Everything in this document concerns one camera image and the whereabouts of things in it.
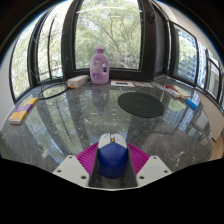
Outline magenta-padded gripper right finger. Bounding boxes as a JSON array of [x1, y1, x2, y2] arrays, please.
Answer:
[[126, 142, 173, 188]]

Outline teal booklet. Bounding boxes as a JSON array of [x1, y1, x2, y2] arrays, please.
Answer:
[[151, 81, 168, 91]]

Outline purple detergent bottle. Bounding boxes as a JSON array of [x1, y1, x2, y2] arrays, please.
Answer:
[[89, 44, 111, 85]]

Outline red book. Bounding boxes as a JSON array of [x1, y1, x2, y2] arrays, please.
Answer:
[[165, 83, 184, 94]]

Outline white booklet with orange edge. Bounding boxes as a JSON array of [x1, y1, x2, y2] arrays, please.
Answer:
[[110, 79, 136, 88]]

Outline printed paper leaflet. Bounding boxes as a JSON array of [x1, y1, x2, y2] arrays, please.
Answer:
[[133, 80, 154, 88]]

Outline blue box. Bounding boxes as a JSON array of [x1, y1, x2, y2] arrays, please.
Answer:
[[185, 98, 199, 111]]

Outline black cable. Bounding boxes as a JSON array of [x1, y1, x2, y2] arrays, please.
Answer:
[[37, 78, 70, 101]]

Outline white and orange carton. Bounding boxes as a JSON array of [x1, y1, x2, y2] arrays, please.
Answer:
[[66, 74, 90, 90]]

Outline dark round mouse pad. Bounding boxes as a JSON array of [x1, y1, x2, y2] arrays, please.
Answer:
[[117, 91, 165, 119]]

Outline blue and white computer mouse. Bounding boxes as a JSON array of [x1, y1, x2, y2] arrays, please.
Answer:
[[96, 132, 130, 179]]

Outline yellow and purple box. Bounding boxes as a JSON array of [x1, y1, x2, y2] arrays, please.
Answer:
[[8, 96, 40, 126]]

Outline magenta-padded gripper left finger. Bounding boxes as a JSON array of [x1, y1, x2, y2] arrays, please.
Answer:
[[52, 142, 101, 188]]

